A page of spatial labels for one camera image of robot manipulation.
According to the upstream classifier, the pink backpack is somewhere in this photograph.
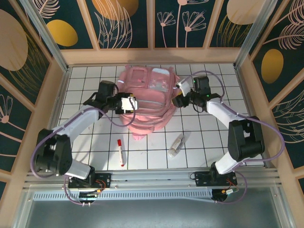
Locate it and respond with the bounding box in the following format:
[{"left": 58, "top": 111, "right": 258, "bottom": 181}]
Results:
[{"left": 118, "top": 65, "right": 181, "bottom": 142}]

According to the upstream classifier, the small clear bottle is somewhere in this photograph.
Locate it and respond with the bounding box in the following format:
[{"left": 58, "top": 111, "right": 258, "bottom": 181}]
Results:
[{"left": 168, "top": 133, "right": 185, "bottom": 157}]

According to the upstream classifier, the red white marker pen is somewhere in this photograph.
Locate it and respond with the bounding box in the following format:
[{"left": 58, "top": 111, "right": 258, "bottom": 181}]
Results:
[{"left": 116, "top": 139, "right": 126, "bottom": 168}]

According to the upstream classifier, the grey metal shelf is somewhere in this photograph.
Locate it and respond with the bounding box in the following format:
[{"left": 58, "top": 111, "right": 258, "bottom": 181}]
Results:
[{"left": 14, "top": 199, "right": 294, "bottom": 228}]

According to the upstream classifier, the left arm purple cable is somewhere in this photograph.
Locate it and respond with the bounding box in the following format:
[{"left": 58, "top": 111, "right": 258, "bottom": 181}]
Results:
[{"left": 30, "top": 97, "right": 137, "bottom": 207}]

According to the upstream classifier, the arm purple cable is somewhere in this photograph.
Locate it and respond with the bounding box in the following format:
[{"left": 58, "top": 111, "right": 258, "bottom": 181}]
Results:
[
  {"left": 30, "top": 97, "right": 137, "bottom": 207},
  {"left": 181, "top": 70, "right": 285, "bottom": 205}
]

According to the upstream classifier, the aluminium side rail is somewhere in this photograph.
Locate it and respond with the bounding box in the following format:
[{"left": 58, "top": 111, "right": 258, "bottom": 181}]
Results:
[
  {"left": 35, "top": 67, "right": 72, "bottom": 172},
  {"left": 235, "top": 66, "right": 273, "bottom": 168}
]

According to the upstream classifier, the long aluminium mounting rail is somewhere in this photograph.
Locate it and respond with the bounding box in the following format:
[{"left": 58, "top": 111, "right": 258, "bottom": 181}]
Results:
[{"left": 22, "top": 167, "right": 283, "bottom": 190}]

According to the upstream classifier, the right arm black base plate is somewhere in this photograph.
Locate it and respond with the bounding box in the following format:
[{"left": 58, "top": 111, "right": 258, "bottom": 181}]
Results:
[{"left": 190, "top": 171, "right": 238, "bottom": 187}]

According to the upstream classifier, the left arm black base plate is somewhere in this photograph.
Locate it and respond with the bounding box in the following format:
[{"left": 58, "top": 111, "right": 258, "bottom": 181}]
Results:
[{"left": 68, "top": 172, "right": 112, "bottom": 190}]

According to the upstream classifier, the aluminium corner post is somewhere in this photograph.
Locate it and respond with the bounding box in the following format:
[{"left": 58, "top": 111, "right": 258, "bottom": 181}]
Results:
[
  {"left": 234, "top": 0, "right": 279, "bottom": 68},
  {"left": 20, "top": 0, "right": 70, "bottom": 72}
]

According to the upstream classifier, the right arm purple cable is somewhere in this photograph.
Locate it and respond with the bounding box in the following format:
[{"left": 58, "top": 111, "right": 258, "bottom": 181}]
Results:
[{"left": 181, "top": 70, "right": 285, "bottom": 205}]

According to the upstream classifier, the grey slotted cable duct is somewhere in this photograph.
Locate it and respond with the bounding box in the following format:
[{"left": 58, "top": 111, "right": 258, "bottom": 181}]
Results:
[{"left": 33, "top": 189, "right": 214, "bottom": 203}]

